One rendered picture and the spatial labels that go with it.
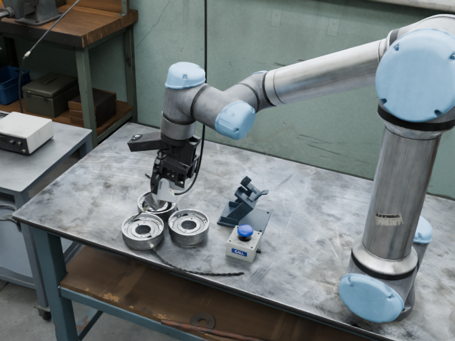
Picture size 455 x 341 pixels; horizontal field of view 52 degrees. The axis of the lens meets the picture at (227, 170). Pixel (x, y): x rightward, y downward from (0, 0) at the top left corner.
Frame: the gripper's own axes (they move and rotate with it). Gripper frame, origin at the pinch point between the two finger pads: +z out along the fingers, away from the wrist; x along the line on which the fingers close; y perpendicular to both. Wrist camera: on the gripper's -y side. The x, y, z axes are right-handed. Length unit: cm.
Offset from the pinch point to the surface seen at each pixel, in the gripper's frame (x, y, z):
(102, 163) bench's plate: 22.2, -29.9, 17.8
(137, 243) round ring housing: -8.0, -0.2, 9.8
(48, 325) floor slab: 10, -44, 101
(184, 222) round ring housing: 4.7, 6.3, 9.4
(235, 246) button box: 0.2, 21.8, 5.3
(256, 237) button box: 5.0, 25.3, 4.3
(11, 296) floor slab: 16, -67, 104
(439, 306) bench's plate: 5, 70, 2
